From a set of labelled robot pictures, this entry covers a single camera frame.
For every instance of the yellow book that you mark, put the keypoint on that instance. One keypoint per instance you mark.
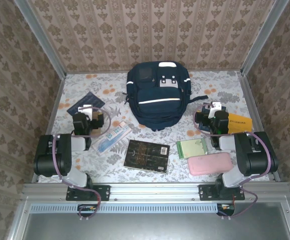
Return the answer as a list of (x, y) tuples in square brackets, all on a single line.
[(240, 123)]

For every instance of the thin dark blue booklet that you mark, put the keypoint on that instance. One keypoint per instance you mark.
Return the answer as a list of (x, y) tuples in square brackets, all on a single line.
[(89, 100)]

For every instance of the green notebook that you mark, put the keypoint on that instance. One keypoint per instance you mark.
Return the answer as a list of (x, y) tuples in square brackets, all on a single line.
[(192, 147)]

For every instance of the pink pencil case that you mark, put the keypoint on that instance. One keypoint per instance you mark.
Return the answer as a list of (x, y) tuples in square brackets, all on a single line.
[(210, 163)]

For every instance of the navy blue backpack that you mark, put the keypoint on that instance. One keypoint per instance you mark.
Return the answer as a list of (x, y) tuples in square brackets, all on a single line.
[(157, 105)]

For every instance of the black book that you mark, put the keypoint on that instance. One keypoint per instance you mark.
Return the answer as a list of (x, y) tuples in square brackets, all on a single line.
[(144, 156)]

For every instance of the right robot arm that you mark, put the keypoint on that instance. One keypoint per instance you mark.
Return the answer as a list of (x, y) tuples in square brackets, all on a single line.
[(255, 155)]

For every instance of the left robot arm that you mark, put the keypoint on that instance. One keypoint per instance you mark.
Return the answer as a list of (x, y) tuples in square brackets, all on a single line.
[(52, 157)]

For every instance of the grey metal sheet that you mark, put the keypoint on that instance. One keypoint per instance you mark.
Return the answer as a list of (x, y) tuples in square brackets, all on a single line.
[(159, 227)]

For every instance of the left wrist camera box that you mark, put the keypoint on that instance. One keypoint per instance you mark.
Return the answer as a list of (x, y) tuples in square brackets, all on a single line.
[(84, 108)]

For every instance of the aluminium table side rail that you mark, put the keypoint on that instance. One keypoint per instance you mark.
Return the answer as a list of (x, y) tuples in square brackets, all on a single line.
[(50, 125), (255, 112)]

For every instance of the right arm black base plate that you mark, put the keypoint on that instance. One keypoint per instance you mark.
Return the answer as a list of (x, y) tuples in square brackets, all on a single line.
[(205, 192)]

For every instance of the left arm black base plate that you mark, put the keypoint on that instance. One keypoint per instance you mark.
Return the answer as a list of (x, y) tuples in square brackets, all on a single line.
[(104, 192)]

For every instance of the aluminium frame post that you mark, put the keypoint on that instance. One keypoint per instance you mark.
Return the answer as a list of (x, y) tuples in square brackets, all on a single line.
[(262, 37), (42, 40)]

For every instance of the aluminium mounting rail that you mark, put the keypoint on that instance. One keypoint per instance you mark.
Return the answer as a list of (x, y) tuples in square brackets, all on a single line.
[(154, 191)]

